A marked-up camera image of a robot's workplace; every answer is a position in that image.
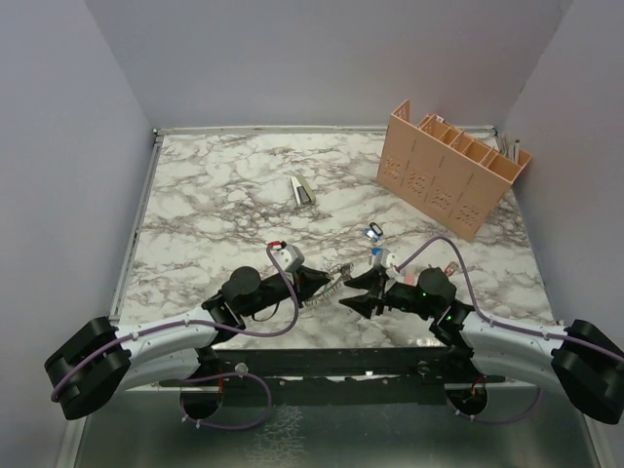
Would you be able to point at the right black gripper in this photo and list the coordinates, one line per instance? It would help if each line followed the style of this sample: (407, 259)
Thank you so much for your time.
(364, 303)

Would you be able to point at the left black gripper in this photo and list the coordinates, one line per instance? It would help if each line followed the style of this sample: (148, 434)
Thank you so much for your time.
(305, 282)

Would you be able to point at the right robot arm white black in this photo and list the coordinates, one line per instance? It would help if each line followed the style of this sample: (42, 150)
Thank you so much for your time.
(578, 360)

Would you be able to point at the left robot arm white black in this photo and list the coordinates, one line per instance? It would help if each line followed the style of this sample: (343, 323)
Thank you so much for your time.
(102, 359)

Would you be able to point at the yellow pink marker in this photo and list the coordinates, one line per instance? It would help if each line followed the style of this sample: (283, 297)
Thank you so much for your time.
(409, 278)

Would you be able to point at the beige stapler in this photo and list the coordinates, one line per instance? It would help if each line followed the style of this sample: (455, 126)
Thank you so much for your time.
(302, 191)

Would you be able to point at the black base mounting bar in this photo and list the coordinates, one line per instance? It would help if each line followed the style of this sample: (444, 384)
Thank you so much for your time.
(347, 376)

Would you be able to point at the peach compartment organizer box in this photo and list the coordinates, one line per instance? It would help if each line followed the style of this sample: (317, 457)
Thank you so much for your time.
(445, 173)

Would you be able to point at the pens behind organizer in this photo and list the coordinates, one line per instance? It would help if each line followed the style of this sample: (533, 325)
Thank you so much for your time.
(509, 148)

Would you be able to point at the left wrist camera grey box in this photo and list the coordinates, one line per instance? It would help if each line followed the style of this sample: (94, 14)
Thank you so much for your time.
(289, 258)

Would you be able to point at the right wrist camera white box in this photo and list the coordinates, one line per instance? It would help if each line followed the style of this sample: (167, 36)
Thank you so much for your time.
(387, 263)

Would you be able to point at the aluminium table frame rail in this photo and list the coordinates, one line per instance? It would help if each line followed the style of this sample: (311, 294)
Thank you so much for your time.
(115, 309)

